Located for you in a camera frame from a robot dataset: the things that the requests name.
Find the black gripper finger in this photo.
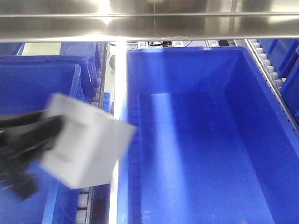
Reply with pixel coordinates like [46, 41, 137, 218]
[0, 110, 65, 156]

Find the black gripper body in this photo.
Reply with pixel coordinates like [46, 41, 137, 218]
[0, 130, 37, 200]

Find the gray square foam base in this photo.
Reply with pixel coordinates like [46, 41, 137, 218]
[41, 93, 136, 189]

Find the blue bin left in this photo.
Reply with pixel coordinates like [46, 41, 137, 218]
[0, 63, 83, 224]

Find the large blue target bin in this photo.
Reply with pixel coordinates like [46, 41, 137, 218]
[117, 47, 299, 224]

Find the steel roller shelving rack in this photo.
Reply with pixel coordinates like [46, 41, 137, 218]
[0, 0, 299, 42]

